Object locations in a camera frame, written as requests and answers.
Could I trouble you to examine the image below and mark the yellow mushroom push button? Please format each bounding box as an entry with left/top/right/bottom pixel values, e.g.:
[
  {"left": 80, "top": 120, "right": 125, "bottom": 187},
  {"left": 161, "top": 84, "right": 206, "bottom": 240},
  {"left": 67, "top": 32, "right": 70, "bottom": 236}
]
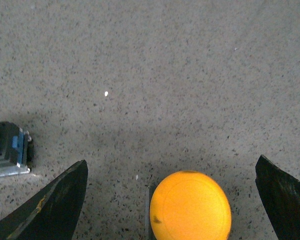
[{"left": 147, "top": 170, "right": 232, "bottom": 240}]

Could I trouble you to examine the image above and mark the green mushroom push button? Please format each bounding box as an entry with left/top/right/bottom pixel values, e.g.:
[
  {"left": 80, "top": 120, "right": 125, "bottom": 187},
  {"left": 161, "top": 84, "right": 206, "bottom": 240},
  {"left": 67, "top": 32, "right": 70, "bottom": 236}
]
[{"left": 0, "top": 121, "right": 34, "bottom": 178}]

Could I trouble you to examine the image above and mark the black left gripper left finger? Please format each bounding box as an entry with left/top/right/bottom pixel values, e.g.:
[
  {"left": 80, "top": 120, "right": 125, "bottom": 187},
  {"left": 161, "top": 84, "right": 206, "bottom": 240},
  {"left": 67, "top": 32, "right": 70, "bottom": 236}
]
[{"left": 0, "top": 160, "right": 88, "bottom": 240}]

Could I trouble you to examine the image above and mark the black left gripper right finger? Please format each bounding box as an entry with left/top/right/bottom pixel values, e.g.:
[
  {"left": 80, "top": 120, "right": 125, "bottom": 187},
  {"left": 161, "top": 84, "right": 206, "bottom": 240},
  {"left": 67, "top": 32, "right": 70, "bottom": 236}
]
[{"left": 255, "top": 155, "right": 300, "bottom": 240}]

